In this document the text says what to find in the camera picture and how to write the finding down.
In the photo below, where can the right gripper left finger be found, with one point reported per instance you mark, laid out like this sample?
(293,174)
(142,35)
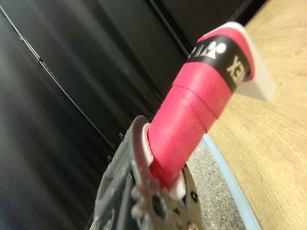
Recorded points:
(120,191)

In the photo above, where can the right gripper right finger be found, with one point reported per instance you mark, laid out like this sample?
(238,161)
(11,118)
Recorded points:
(184,215)

